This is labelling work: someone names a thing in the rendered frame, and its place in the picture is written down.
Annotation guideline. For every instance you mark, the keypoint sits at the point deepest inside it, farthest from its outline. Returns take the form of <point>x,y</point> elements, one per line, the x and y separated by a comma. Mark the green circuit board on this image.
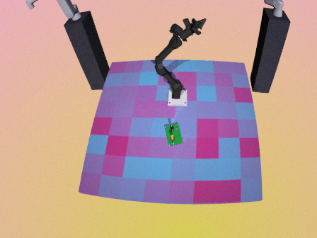
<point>173,135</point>

